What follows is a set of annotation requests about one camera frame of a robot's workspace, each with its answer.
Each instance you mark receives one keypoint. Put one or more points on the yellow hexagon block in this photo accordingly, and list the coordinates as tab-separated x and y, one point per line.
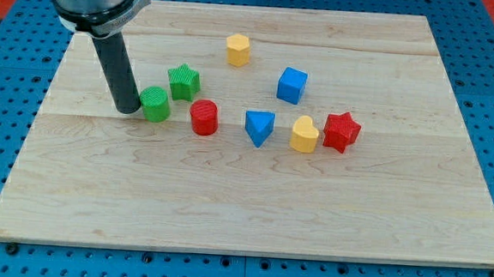
238	50

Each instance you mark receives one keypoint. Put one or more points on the red cylinder block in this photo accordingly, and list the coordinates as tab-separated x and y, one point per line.
204	117

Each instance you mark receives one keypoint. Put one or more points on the blue triangle block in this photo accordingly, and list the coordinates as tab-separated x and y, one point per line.
259	125

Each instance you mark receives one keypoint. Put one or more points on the black cylindrical pointer rod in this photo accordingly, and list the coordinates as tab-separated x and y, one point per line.
114	60

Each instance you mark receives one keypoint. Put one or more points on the green cylinder block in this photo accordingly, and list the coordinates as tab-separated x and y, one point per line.
155	106

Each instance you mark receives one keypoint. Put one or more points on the red star block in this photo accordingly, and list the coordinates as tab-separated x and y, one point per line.
340	131

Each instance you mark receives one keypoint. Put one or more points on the yellow heart block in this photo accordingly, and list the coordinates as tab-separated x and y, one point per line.
304	135

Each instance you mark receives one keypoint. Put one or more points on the blue cube block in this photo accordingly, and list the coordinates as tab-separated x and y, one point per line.
291	85

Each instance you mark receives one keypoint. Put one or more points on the green star block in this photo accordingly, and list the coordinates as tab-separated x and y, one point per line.
184	82

